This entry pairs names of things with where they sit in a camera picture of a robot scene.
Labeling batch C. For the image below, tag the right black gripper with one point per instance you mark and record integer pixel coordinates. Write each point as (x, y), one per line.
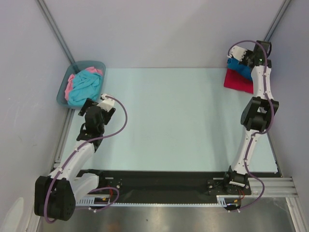
(247, 57)

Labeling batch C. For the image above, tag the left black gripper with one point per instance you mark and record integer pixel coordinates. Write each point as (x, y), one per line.
(88, 102)

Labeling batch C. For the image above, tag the dark blue t shirt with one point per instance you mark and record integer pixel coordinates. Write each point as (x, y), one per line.
(241, 69)

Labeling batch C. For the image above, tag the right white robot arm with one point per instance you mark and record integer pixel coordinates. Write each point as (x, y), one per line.
(257, 117)

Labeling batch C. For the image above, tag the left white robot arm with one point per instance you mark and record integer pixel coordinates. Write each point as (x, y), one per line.
(57, 193)

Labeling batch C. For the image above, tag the light blue t shirt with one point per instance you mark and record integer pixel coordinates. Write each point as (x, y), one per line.
(84, 89)

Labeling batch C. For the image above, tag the folded red t shirt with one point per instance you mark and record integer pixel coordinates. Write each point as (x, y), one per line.
(235, 81)

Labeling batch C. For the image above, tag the teal plastic basket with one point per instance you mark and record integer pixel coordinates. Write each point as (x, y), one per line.
(82, 80)

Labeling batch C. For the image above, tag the pink t shirt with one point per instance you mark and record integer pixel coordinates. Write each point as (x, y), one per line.
(70, 84)

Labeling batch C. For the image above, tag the black front mat strip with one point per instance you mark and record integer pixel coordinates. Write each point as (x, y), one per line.
(123, 174)

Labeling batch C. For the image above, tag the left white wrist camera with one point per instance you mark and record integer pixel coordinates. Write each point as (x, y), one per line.
(107, 102)

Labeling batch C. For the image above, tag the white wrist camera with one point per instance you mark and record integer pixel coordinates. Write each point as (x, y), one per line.
(107, 102)
(237, 53)

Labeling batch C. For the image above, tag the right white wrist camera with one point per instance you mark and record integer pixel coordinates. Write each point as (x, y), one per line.
(237, 53)

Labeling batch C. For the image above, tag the right aluminium corner post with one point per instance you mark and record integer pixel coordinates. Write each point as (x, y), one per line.
(277, 19)

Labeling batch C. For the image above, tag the aluminium corner post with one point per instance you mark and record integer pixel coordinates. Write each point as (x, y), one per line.
(277, 19)
(55, 30)

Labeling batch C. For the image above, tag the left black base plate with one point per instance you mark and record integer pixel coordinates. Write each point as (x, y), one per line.
(108, 187)

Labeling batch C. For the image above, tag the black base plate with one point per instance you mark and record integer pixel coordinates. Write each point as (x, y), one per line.
(219, 187)
(108, 187)

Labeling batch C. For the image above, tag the left slotted cable duct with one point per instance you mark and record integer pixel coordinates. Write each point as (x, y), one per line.
(92, 201)

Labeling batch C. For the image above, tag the slotted cable duct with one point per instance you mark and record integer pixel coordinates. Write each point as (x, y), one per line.
(230, 200)
(92, 201)

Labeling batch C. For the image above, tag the left aluminium corner post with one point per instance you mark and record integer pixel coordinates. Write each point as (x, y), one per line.
(55, 30)

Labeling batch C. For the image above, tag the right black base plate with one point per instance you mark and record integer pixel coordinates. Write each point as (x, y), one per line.
(219, 187)

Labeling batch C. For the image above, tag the aluminium front rail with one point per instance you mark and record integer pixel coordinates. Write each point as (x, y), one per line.
(272, 187)

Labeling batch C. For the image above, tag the right slotted cable duct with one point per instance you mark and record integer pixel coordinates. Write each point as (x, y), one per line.
(230, 200)

